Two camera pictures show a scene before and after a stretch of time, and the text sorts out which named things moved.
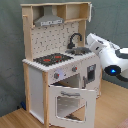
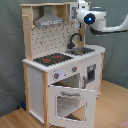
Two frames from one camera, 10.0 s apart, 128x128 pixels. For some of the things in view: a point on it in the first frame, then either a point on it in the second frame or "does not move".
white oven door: (72, 107) does not move
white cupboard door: (90, 75) does not move
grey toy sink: (79, 51) does not move
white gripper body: (103, 48) → (82, 10)
